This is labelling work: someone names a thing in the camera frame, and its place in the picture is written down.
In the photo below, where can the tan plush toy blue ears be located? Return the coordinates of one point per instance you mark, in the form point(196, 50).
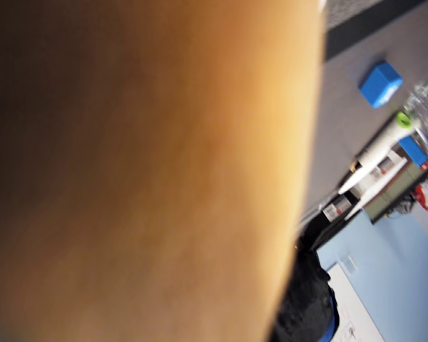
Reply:
point(146, 171)

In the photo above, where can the black backpack blue trim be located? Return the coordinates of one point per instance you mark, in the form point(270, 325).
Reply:
point(303, 292)

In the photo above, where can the white tube green cap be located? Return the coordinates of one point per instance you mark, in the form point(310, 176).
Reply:
point(381, 142)

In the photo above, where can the blue cube white X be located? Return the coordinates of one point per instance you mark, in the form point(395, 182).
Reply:
point(379, 85)

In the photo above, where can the whiteboard with handwriting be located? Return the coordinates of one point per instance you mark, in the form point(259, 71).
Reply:
point(353, 306)

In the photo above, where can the blue box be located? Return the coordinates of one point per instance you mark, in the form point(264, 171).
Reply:
point(413, 151)

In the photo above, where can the red and white bag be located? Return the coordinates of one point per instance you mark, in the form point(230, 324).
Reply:
point(426, 199)

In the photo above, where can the clear plastic container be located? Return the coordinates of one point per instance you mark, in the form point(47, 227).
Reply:
point(421, 103)

